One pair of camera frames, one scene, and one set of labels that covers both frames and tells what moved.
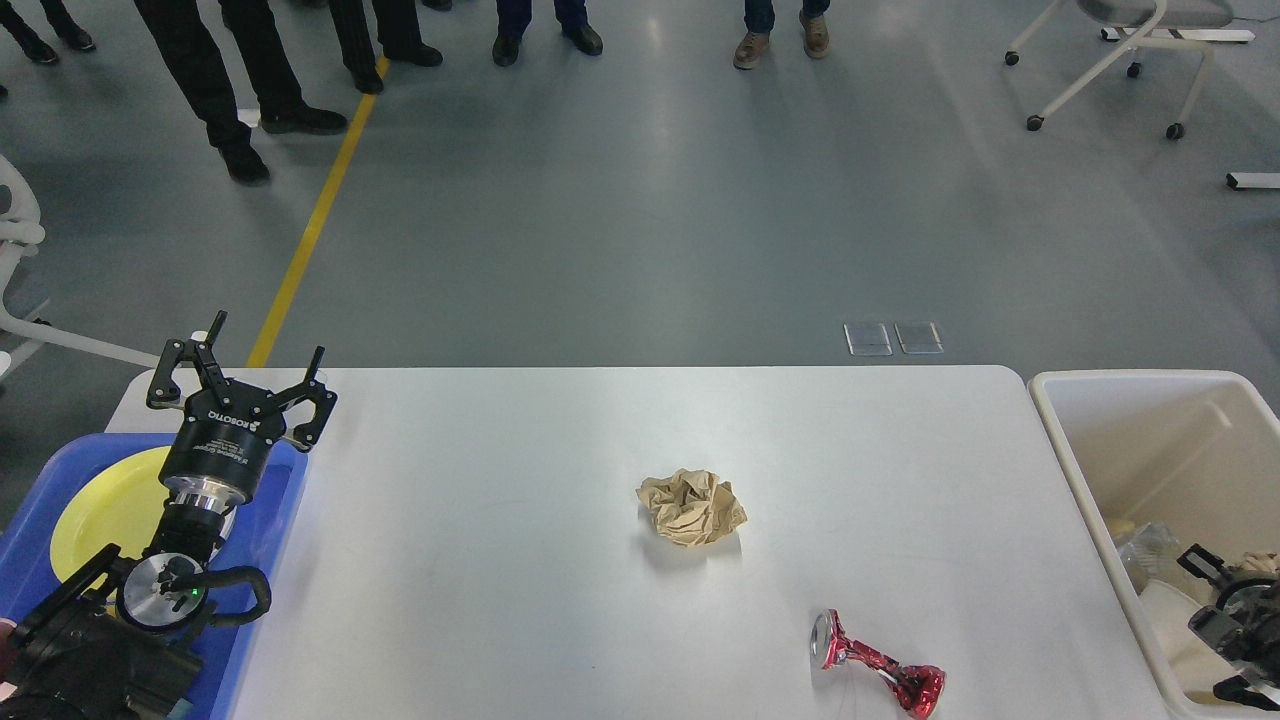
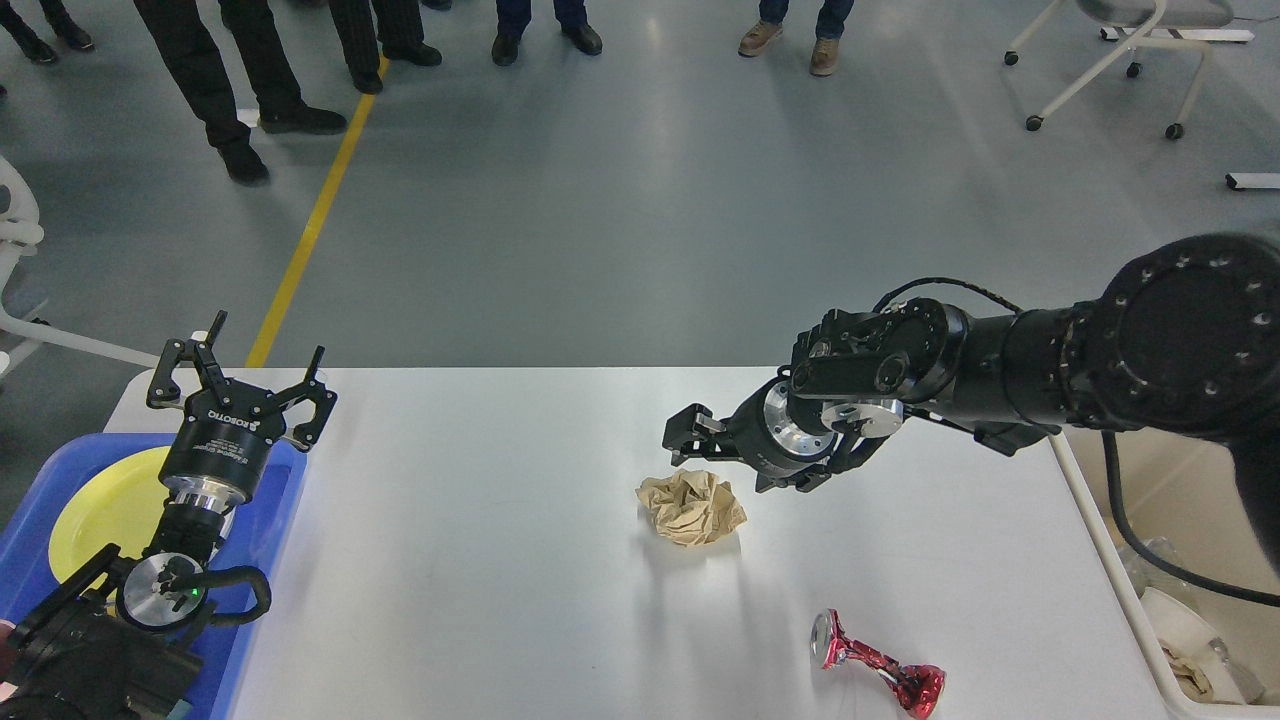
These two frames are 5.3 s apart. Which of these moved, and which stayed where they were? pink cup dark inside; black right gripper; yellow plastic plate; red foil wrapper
Moved: black right gripper
Stayed: yellow plastic plate; red foil wrapper; pink cup dark inside
